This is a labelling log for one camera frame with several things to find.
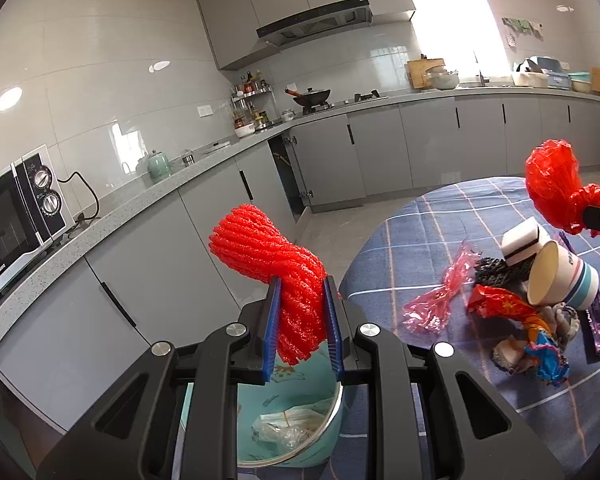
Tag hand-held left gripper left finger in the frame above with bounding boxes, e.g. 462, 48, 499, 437
36, 276, 283, 480

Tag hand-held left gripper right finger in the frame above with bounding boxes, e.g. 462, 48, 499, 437
324, 275, 566, 480

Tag white paper cup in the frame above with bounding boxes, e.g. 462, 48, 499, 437
526, 240, 600, 311

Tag teal trash bin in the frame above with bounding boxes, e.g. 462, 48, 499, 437
180, 350, 346, 468

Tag red plastic bag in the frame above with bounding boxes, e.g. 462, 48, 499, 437
525, 139, 600, 233

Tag red foam net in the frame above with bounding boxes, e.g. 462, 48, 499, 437
209, 203, 328, 367

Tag white sponge block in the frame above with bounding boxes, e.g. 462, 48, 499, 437
501, 216, 553, 266

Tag crumpled clear plastic bag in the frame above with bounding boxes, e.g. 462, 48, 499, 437
252, 405, 331, 453

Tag red clear plastic wrapper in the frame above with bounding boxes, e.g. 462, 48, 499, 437
401, 241, 481, 336

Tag black foam net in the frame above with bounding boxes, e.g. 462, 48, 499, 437
472, 256, 531, 291

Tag red orange foil wrapper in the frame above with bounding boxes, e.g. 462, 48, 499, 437
467, 285, 546, 333

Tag blue plaid tablecloth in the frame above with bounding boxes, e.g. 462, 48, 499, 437
337, 176, 600, 480

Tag blue foil wrapper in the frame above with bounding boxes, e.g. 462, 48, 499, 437
525, 330, 571, 386

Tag white dish basin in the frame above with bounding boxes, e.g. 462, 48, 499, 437
511, 57, 551, 88

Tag crumpled white wrapper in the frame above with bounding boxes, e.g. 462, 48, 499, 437
491, 340, 531, 373

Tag grey base cabinets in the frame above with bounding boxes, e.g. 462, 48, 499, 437
0, 95, 600, 433

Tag teal kettle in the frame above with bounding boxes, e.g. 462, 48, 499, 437
146, 150, 174, 179

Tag hanging cloths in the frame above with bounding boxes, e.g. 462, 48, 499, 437
501, 17, 545, 41

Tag gas stove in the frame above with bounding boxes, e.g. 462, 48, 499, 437
300, 91, 388, 112

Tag metal spice rack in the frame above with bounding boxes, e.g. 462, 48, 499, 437
230, 70, 273, 131

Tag wooden cutting board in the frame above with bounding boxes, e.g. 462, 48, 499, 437
406, 58, 446, 91

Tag black wok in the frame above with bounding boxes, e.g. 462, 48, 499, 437
285, 87, 332, 108

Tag window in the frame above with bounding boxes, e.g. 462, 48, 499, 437
404, 0, 511, 86

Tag microwave oven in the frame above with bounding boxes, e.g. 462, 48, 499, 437
0, 144, 76, 313

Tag black range hood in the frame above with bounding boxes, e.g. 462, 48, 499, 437
256, 0, 373, 51

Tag black power cable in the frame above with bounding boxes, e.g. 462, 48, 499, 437
55, 171, 101, 241

